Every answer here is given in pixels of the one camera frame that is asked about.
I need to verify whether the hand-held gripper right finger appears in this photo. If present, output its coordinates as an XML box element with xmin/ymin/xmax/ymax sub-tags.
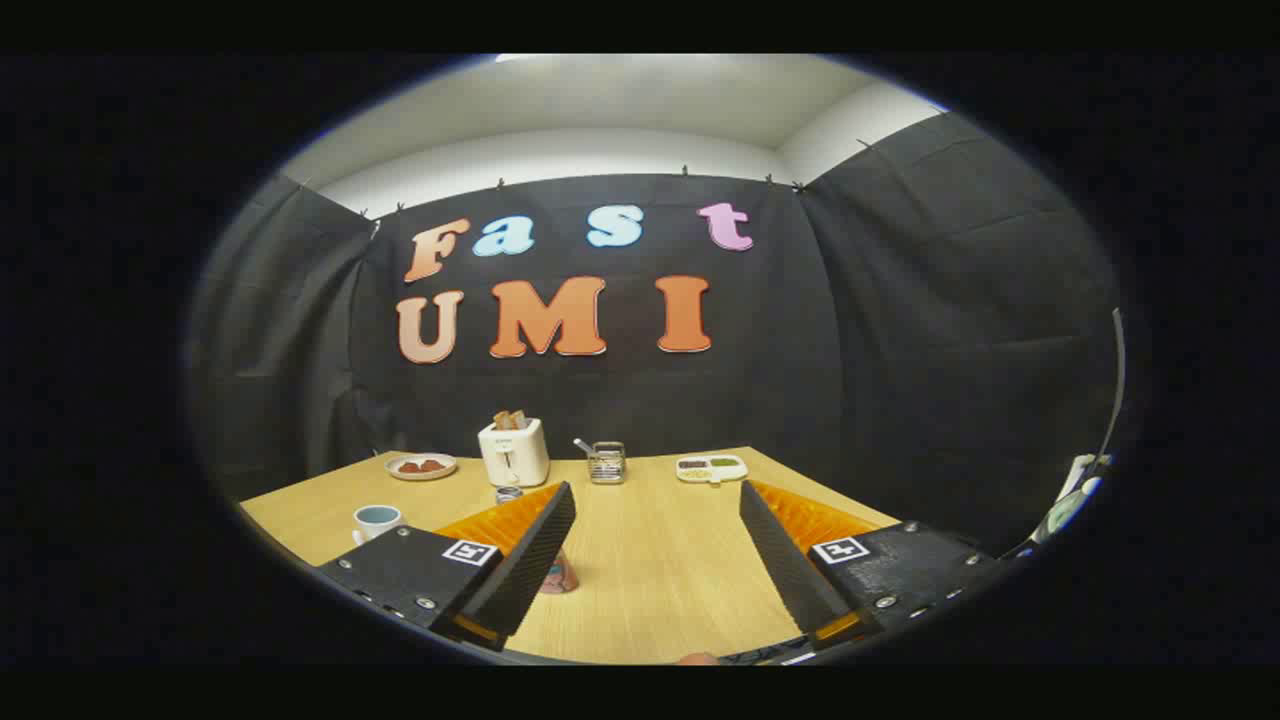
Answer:
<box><xmin>739</xmin><ymin>479</ymin><xmax>1002</xmax><ymax>652</ymax></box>

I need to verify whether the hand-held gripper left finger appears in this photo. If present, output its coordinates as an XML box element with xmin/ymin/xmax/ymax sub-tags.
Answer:
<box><xmin>318</xmin><ymin>481</ymin><xmax>579</xmax><ymax>652</ymax></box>

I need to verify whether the silver juice bottle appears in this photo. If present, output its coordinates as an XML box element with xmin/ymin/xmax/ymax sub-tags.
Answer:
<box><xmin>495</xmin><ymin>486</ymin><xmax>580</xmax><ymax>596</ymax></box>

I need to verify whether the white cup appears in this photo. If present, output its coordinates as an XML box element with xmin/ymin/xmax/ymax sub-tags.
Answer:
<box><xmin>352</xmin><ymin>505</ymin><xmax>403</xmax><ymax>546</ymax></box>

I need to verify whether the white toaster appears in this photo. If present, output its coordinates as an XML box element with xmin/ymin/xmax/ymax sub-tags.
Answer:
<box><xmin>478</xmin><ymin>417</ymin><xmax>551</xmax><ymax>488</ymax></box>

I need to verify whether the white divided dish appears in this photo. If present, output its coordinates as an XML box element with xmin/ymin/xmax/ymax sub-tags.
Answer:
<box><xmin>676</xmin><ymin>455</ymin><xmax>749</xmax><ymax>485</ymax></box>

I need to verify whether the wooden table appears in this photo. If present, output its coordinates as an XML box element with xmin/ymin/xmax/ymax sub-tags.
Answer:
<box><xmin>240</xmin><ymin>446</ymin><xmax>901</xmax><ymax>666</ymax></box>

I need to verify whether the small white plate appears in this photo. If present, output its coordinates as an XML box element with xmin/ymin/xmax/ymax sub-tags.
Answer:
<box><xmin>385</xmin><ymin>453</ymin><xmax>458</xmax><ymax>482</ymax></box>

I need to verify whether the white and green device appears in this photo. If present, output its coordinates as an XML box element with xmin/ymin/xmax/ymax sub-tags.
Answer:
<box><xmin>1030</xmin><ymin>455</ymin><xmax>1111</xmax><ymax>546</ymax></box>

